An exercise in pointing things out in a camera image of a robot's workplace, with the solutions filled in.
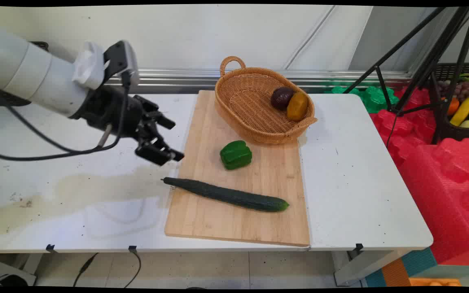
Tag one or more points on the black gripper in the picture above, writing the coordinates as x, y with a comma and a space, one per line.
112, 112

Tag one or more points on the yellow orange toy fruit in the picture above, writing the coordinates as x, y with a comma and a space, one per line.
298, 106

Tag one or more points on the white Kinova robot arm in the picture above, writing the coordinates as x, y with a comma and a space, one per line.
27, 71

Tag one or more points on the green toy bell pepper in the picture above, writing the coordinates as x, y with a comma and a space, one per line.
235, 155

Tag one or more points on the dark green cucumber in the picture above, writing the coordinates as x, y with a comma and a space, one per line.
226, 194

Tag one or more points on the woven wicker basket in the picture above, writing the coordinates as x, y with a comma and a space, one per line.
250, 110

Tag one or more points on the bamboo cutting board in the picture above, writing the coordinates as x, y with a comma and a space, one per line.
255, 191

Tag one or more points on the black table edge clip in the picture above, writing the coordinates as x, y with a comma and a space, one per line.
50, 247
132, 248
358, 246

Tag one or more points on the dark purple toy fruit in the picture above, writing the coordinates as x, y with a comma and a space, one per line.
281, 97

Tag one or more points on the black basket with vegetables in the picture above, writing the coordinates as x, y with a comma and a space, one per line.
2, 99

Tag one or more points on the green foam mat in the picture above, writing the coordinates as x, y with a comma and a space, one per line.
375, 97

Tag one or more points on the white table leg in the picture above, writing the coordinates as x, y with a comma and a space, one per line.
360, 268

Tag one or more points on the red foam mat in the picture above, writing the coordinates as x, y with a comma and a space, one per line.
442, 191
405, 130

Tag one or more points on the teal and orange mat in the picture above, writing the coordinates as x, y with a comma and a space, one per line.
401, 270

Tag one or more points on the black tripod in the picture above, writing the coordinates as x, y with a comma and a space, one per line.
432, 65

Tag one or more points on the black basket with fruit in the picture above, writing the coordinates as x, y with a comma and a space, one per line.
454, 132

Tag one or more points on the yellow toy banana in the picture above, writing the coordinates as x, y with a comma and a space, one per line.
462, 110

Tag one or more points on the purple toy grapes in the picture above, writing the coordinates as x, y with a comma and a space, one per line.
462, 88

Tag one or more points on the orange flat object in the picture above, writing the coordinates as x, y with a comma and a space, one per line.
434, 281

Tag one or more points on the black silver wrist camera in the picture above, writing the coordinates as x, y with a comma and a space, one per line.
121, 57

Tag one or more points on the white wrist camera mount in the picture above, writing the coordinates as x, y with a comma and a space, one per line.
88, 65

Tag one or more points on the aluminium wall rail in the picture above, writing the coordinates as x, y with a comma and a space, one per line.
259, 77

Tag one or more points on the grey table frame leg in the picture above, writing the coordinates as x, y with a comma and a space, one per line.
6, 270

